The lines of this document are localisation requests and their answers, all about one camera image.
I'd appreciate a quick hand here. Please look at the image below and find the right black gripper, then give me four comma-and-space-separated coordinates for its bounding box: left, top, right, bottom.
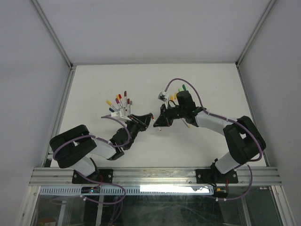
153, 103, 185, 127

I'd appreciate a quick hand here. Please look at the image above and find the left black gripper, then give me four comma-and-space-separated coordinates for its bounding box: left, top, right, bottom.
124, 113, 152, 150

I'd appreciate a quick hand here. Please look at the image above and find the yellow pen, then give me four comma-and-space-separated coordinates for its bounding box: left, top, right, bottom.
182, 119, 190, 128

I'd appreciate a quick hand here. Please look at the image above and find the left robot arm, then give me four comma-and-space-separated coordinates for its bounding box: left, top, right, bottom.
49, 113, 153, 183

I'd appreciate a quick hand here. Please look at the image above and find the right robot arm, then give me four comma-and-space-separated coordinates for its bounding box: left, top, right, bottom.
153, 91, 266, 182

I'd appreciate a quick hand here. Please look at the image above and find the yellow cap marker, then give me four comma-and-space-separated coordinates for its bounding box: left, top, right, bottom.
106, 100, 119, 111

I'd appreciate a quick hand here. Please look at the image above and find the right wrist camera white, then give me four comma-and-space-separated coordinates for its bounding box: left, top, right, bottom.
158, 91, 169, 102

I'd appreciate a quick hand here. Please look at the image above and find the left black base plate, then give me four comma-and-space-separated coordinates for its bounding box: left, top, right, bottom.
72, 168, 113, 184

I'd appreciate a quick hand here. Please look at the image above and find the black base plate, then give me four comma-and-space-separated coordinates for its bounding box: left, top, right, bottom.
72, 168, 113, 184
195, 169, 238, 186

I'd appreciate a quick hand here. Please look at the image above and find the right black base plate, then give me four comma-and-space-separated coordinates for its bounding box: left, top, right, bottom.
195, 169, 238, 186

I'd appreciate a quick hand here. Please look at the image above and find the white slotted cable duct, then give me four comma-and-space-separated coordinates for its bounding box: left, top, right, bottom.
40, 185, 214, 196

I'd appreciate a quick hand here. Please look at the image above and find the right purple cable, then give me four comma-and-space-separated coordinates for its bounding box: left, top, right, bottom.
164, 78, 263, 202

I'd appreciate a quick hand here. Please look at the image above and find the purple cable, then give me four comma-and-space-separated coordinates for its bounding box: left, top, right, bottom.
164, 78, 263, 202
53, 115, 132, 226

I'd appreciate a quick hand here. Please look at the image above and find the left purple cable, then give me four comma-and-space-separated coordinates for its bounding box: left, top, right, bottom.
53, 115, 132, 226

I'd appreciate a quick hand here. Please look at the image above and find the aluminium front rail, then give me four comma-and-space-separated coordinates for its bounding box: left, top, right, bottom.
29, 167, 282, 186

